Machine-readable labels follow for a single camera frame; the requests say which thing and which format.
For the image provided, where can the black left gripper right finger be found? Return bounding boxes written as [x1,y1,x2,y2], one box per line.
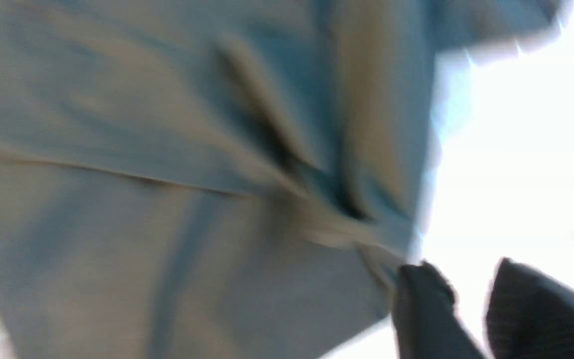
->
[486,258,574,359]

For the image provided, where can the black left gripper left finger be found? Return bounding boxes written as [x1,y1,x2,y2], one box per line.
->
[392,261,484,359]

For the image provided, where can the dark gray long-sleeved shirt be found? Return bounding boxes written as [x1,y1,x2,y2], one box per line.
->
[0,0,563,359]

